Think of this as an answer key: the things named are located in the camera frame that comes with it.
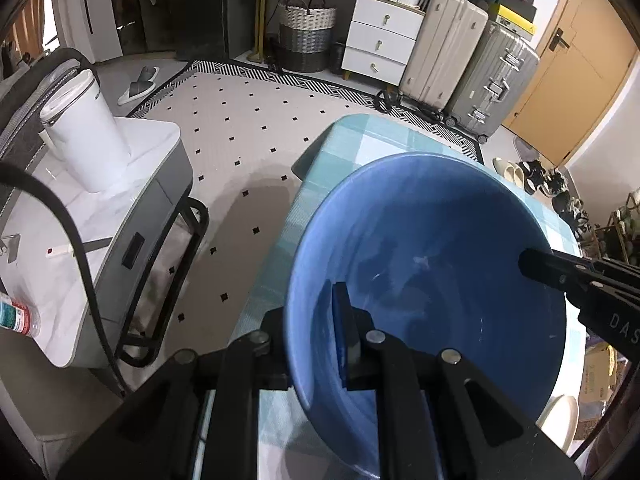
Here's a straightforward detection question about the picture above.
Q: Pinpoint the white tower appliance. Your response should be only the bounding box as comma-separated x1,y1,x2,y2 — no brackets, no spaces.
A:
50,0,125,63

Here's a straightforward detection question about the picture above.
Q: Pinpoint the white grey side table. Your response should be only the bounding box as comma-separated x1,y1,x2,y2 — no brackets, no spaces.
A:
0,115,208,368

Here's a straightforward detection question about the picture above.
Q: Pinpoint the white desk with drawers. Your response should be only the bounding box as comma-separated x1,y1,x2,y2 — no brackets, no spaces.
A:
242,0,426,88

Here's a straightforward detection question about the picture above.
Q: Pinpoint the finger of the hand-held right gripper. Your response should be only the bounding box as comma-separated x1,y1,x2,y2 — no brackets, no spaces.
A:
519,247,601,293

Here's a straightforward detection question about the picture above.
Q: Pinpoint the grey white woven basket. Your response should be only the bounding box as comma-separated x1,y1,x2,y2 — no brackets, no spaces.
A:
277,0,337,73

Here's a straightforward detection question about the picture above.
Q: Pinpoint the white cylindrical canister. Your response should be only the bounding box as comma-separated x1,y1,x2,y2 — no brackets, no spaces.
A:
39,69,132,193

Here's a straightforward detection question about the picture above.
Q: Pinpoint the grey white slipper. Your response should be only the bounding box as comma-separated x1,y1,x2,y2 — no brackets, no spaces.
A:
117,66,160,107

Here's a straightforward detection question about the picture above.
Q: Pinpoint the beige hard suitcase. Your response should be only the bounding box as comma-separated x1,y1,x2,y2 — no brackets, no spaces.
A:
398,0,490,113

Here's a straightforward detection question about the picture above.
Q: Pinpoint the blue ribbed bowl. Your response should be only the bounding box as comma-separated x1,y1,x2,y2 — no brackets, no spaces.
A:
282,152,568,478

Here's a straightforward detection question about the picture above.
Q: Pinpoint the pile of sneakers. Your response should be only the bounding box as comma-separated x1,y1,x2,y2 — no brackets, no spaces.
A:
492,157,593,241

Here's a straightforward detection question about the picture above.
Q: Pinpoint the beige rug with black diamonds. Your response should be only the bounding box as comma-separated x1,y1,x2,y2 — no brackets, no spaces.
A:
122,59,486,376

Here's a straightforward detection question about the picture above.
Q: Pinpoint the brown curtain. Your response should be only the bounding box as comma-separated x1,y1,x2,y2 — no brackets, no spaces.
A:
0,0,56,56

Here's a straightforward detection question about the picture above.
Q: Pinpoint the cream round plate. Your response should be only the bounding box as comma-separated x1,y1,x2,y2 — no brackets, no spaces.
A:
537,395,581,453

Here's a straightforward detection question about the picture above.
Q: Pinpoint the tan wooden door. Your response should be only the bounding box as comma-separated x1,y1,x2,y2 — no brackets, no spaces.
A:
502,0,640,168

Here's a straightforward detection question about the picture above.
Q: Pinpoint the grey door mat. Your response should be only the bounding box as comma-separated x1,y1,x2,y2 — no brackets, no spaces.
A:
515,139,538,166

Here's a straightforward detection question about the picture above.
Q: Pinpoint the silver hard suitcase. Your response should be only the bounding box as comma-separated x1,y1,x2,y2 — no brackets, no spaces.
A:
445,22,541,143

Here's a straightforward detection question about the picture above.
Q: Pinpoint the wooden shoe rack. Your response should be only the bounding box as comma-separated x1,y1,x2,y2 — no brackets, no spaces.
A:
582,205,640,266

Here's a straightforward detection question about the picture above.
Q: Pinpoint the bottle with teal label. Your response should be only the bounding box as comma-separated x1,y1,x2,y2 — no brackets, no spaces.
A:
0,292,41,336

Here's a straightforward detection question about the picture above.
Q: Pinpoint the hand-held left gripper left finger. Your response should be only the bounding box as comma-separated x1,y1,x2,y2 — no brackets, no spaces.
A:
55,307,293,480

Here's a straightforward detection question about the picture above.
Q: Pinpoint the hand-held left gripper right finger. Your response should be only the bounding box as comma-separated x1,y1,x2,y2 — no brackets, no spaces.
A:
331,281,583,480

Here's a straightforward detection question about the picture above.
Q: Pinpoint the yellow black shoe box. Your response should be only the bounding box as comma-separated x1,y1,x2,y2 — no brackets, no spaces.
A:
492,4,537,35

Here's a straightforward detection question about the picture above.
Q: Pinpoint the teal checked tablecloth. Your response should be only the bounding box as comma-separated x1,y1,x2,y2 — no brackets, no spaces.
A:
240,114,588,480

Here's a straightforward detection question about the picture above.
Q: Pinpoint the black cable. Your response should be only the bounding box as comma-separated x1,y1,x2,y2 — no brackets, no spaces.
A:
0,162,128,398

